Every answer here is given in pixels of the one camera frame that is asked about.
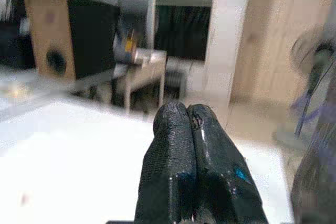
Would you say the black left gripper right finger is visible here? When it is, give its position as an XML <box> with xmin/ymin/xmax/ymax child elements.
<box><xmin>187</xmin><ymin>104</ymin><xmax>268</xmax><ymax>224</ymax></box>

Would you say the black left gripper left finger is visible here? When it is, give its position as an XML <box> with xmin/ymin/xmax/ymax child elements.
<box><xmin>134</xmin><ymin>102</ymin><xmax>198</xmax><ymax>224</ymax></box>

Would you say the purple clothes hanger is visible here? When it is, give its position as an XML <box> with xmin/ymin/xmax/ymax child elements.
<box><xmin>290</xmin><ymin>94</ymin><xmax>331</xmax><ymax>138</ymax></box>

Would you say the small beige side table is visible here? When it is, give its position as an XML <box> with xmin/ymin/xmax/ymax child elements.
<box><xmin>111</xmin><ymin>49</ymin><xmax>169</xmax><ymax>113</ymax></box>

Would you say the yellow and blue box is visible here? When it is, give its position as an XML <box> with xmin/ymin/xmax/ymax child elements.
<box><xmin>123</xmin><ymin>28</ymin><xmax>138</xmax><ymax>61</ymax></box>

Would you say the light wooden wardrobe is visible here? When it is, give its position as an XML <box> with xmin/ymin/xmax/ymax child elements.
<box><xmin>230</xmin><ymin>0</ymin><xmax>336</xmax><ymax>104</ymax></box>

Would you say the wooden speaker with black cone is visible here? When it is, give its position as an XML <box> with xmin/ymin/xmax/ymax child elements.
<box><xmin>25</xmin><ymin>0</ymin><xmax>120</xmax><ymax>82</ymax></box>

